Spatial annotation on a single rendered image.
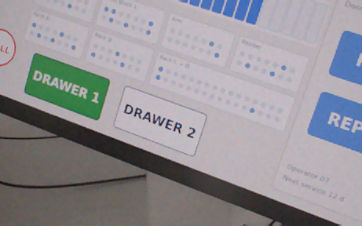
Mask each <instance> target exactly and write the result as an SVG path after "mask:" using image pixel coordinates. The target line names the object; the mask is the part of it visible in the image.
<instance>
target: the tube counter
mask: <svg viewBox="0 0 362 226"><path fill-rule="evenodd" d="M168 1H170V2H174V3H177V4H180V5H184V6H187V7H189V8H192V9H196V10H199V11H202V12H205V13H209V14H211V15H214V16H219V17H221V18H224V19H226V20H231V21H233V22H236V23H239V24H243V25H246V26H248V27H252V28H255V29H258V30H261V31H265V32H268V33H270V34H273V35H278V36H280V37H282V38H286V39H289V40H291V41H294V42H299V43H301V44H304V45H307V46H311V47H313V48H316V45H317V43H318V40H319V37H320V34H321V31H322V29H323V26H324V22H325V20H326V18H327V14H328V11H329V9H330V7H331V2H328V1H325V0H168Z"/></svg>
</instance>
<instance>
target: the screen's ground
mask: <svg viewBox="0 0 362 226"><path fill-rule="evenodd" d="M141 1H144V2H148V3H151V4H154V5H158V6H161V7H163V8H166V9H169V10H172V11H174V12H177V13H182V14H185V15H187V16H191V17H194V18H196V19H199V20H203V21H206V22H209V23H212V24H216V25H218V26H221V27H225V28H228V29H231V30H234V31H238V32H240V33H243V34H245V35H249V36H252V37H255V38H260V39H262V40H265V41H267V42H271V43H274V44H277V45H279V46H283V47H286V48H288V49H293V50H295V51H298V52H300V53H304V54H307V55H310V56H313V58H312V59H311V62H310V65H309V69H308V71H307V73H306V76H305V80H304V82H303V84H302V88H301V90H300V93H299V95H298V99H297V101H296V104H295V106H294V110H293V112H292V115H291V119H290V121H289V123H288V126H287V130H286V133H285V134H284V135H283V134H282V133H278V132H276V131H273V130H271V129H267V128H265V127H262V126H259V125H256V124H254V123H251V122H248V121H245V120H242V119H240V118H237V117H234V116H231V115H228V114H226V113H223V112H220V111H217V110H214V109H212V108H208V107H206V106H203V105H201V104H197V103H195V102H192V101H190V100H186V99H184V98H181V97H177V96H175V95H173V94H170V93H166V92H163V91H162V90H160V89H153V88H152V87H149V86H145V85H142V84H140V83H138V82H134V81H131V80H129V79H127V78H123V77H120V76H118V75H114V74H112V73H109V72H107V71H103V70H101V69H98V68H96V67H92V66H89V65H87V64H84V63H81V62H78V61H76V60H73V59H71V58H68V57H65V56H62V55H60V54H57V53H54V52H51V51H49V50H46V49H43V48H40V47H37V46H33V45H32V44H29V43H26V42H22V41H21V39H22V36H23V33H24V28H25V24H26V21H27V16H28V13H29V10H30V7H31V2H32V0H0V26H1V27H4V28H7V29H10V30H12V31H15V32H17V33H20V34H21V36H20V41H19V45H18V48H17V51H16V56H15V60H14V63H13V68H12V71H11V73H10V72H8V71H5V70H2V69H0V94H1V95H3V96H5V97H10V98H12V99H14V100H18V101H20V102H22V103H25V104H28V105H31V106H32V107H35V108H38V109H41V110H43V111H47V112H49V113H51V114H54V115H57V116H59V117H61V118H65V119H67V120H69V121H71V122H74V123H77V124H79V125H81V126H85V127H87V128H89V129H93V130H95V131H97V132H99V133H103V134H105V135H108V136H110V137H114V138H115V139H118V140H121V141H124V142H126V143H128V144H132V145H134V146H136V147H139V148H142V149H144V150H146V151H150V152H152V153H155V154H157V155H161V156H162V157H164V158H166V159H170V160H172V161H175V162H178V163H180V164H182V165H185V166H188V167H191V168H193V169H195V170H198V171H201V172H203V173H207V174H209V175H211V176H213V177H217V178H219V179H222V180H225V181H228V182H229V183H232V184H235V185H238V186H240V187H242V188H246V189H248V190H250V191H254V192H256V193H258V194H260V195H264V196H266V197H269V198H271V199H275V200H278V201H280V202H284V203H286V204H288V205H290V206H294V207H296V208H299V209H300V210H304V211H306V212H309V213H312V214H315V215H317V216H319V217H322V218H325V219H327V220H330V221H333V222H335V223H337V224H341V225H343V226H362V154H361V153H358V152H355V151H351V150H349V149H347V148H343V147H340V146H338V145H335V144H332V143H329V142H326V141H324V140H321V139H318V138H315V137H311V136H310V135H307V134H305V132H306V130H307V127H308V124H309V121H310V119H311V116H312V114H313V110H314V107H315V105H316V102H317V99H318V96H319V95H320V91H321V90H325V91H328V92H330V93H334V94H337V95H339V96H342V97H346V98H349V99H351V100H355V101H358V102H361V103H362V86H358V85H355V84H352V83H350V82H346V81H343V80H341V79H338V78H334V77H331V76H329V75H327V72H328V69H329V67H330V65H331V61H332V58H333V56H334V54H335V50H336V48H337V45H338V41H339V39H340V37H341V34H342V30H343V29H346V30H349V31H353V32H356V33H359V34H362V0H325V1H328V2H331V7H330V9H329V11H328V14H327V18H326V20H325V22H324V26H323V29H322V31H321V34H320V37H319V40H318V43H317V45H316V48H313V47H311V46H307V45H304V44H301V43H299V42H294V41H291V40H289V39H286V38H282V37H280V36H278V35H273V34H270V33H268V32H265V31H261V30H258V29H255V28H252V27H248V26H246V25H243V24H239V23H236V22H233V21H231V20H226V19H224V18H221V17H219V16H214V15H211V14H209V13H205V12H202V11H199V10H196V9H192V8H189V7H187V6H184V5H180V4H177V3H174V2H170V1H168V0H141ZM34 51H35V52H37V53H41V54H43V55H46V56H48V57H52V58H54V59H57V60H60V61H63V62H65V63H67V64H71V65H73V66H76V67H79V68H81V69H84V70H86V71H90V72H93V73H95V74H97V75H101V76H104V77H106V78H109V79H111V80H112V81H111V85H110V87H109V91H108V94H107V97H106V100H105V103H104V107H103V111H102V113H101V118H100V121H99V122H97V121H94V120H92V119H90V118H87V117H84V116H81V115H78V114H76V113H74V112H71V111H69V110H66V109H64V108H60V107H58V106H56V105H53V104H50V103H48V102H45V101H43V100H40V99H37V98H35V97H31V96H29V95H25V94H23V91H24V85H25V82H26V79H27V73H28V71H29V67H30V64H31V59H32V56H33V52H34ZM125 84H126V85H128V86H132V87H134V88H136V89H142V90H145V91H147V92H150V93H154V94H155V95H158V96H161V97H164V98H166V99H168V100H172V101H174V102H177V103H179V104H183V105H185V106H188V107H191V108H194V109H196V110H199V111H203V112H205V113H207V114H209V116H208V119H207V123H206V125H205V128H204V131H203V135H202V138H201V141H200V143H199V147H198V150H197V152H196V156H195V158H191V157H188V156H187V155H183V154H181V153H178V152H175V151H172V150H170V149H168V148H165V147H163V146H160V145H158V144H154V143H152V142H150V141H148V140H144V139H142V138H140V137H136V136H134V135H132V134H129V133H126V132H123V131H121V130H119V129H115V128H113V127H112V124H113V121H114V118H115V113H116V111H117V108H118V105H119V101H120V97H121V95H122V90H123V88H124V85H125Z"/></svg>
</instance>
